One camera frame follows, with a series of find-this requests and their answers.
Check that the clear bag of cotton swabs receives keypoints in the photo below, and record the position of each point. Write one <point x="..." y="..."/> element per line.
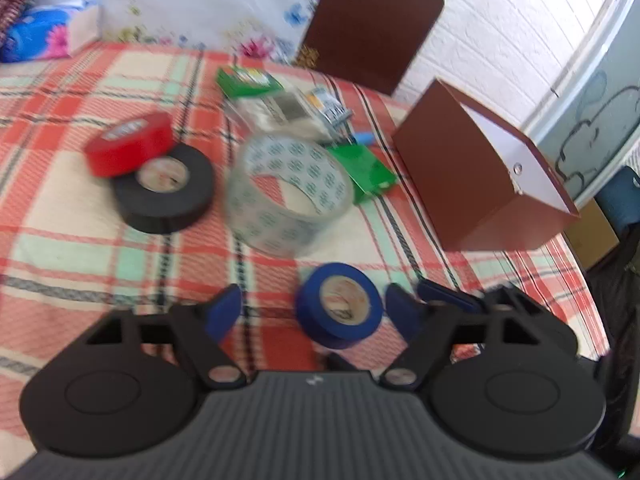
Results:
<point x="280" y="115"/>

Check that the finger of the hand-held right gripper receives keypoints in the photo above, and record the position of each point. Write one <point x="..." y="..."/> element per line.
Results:
<point x="445" y="294"/>

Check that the black marker with blue cap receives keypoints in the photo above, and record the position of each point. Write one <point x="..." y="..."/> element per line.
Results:
<point x="362" y="138"/>

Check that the green box with print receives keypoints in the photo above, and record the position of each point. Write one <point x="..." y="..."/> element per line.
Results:
<point x="245" y="82"/>

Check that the blue tape roll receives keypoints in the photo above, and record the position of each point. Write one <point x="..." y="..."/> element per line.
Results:
<point x="312" y="320"/>

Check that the plain cardboard carton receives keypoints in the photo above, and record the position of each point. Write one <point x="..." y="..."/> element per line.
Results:
<point x="592" y="235"/>

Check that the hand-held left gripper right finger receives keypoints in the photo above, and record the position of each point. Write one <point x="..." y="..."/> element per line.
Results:
<point x="402" y="310"/>

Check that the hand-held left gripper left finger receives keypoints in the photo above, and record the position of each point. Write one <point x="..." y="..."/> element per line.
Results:
<point x="222" y="310"/>

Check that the plaid blanket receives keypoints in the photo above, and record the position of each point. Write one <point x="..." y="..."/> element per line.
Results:
<point x="50" y="200"/>

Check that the grey cloud-pattern door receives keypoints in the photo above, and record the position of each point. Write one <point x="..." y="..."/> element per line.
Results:
<point x="600" y="110"/>

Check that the dark blue chair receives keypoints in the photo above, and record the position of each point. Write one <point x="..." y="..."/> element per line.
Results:
<point x="625" y="200"/>

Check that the brown cardboard box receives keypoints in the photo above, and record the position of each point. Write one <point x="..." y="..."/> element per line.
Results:
<point x="440" y="175"/>

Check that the black tape roll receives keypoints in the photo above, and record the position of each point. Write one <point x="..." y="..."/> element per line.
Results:
<point x="150" y="210"/>

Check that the clear packing tape roll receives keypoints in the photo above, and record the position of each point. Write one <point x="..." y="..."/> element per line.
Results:
<point x="240" y="200"/>

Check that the blue floral tissue box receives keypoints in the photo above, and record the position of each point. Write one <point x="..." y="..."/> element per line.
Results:
<point x="40" y="32"/>

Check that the floral print pillow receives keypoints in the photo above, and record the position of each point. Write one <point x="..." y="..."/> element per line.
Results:
<point x="200" y="0"/>

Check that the brown wooden headboard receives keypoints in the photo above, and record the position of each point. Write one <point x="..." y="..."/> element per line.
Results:
<point x="370" y="20"/>

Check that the red tape roll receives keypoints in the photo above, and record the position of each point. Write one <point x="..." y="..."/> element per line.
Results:
<point x="125" y="147"/>

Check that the blue and white packet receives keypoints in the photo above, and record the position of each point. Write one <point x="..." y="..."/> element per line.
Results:
<point x="330" y="107"/>

